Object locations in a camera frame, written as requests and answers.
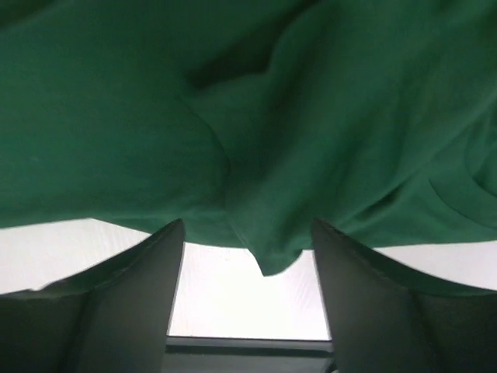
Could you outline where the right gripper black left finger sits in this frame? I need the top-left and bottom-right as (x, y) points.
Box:
(1, 220), (185, 372)

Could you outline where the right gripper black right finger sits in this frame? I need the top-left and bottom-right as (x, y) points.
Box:
(311, 219), (496, 373)

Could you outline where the green t shirt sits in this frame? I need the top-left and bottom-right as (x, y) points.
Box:
(1, 1), (496, 275)

